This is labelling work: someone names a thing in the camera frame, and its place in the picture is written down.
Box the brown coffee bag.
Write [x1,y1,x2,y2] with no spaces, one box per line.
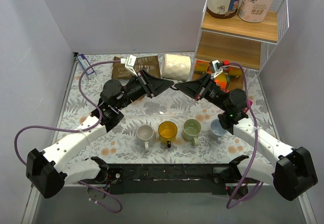
[111,55,161,79]

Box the orange sponge box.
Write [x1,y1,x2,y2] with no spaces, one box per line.
[226,66,243,78]
[194,59,210,74]

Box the yellow mug black handle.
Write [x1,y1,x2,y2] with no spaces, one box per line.
[158,121,178,148]

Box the orange pink Scrub Mommy box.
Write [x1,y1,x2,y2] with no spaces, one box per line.
[243,100,253,113]

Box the light green mug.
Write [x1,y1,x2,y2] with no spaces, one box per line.
[182,119,201,146]

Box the cream beige mug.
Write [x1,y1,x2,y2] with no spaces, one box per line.
[160,54,191,82]

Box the white speckled mug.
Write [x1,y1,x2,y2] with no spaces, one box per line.
[135,125,156,152]

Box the white wire shelf rack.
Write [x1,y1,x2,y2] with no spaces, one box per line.
[194,0,289,73]

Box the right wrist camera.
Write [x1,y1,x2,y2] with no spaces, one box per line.
[209,60,230,79]

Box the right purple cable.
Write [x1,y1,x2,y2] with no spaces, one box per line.
[226,62,264,209]

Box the orange sponge pack lying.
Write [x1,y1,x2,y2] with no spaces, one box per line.
[214,72,230,90]

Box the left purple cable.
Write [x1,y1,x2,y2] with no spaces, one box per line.
[14,60,127,213]

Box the orange sponge box right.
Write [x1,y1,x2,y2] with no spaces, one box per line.
[226,66,243,78]

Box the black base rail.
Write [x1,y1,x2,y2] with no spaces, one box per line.
[86,157,255,197]

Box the purple cable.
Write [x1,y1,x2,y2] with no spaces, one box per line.
[226,62,264,209]
[14,60,127,213]

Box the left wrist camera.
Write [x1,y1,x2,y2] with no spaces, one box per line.
[120,55,138,77]

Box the pale blue footed mug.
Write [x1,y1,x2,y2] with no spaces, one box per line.
[210,119,227,143]

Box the purple white box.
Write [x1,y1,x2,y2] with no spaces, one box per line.
[76,54,97,80]

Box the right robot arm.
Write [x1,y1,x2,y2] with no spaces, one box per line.
[175,74,318,201]

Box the orange sponge box left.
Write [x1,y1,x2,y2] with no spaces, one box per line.
[194,59,210,74]

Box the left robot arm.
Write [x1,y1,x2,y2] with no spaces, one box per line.
[26,70,174,199]

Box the white wrapped tissue roll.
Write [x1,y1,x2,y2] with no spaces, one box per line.
[238,0,273,23]

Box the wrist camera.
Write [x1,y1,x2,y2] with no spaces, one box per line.
[120,55,138,77]
[209,60,230,79]

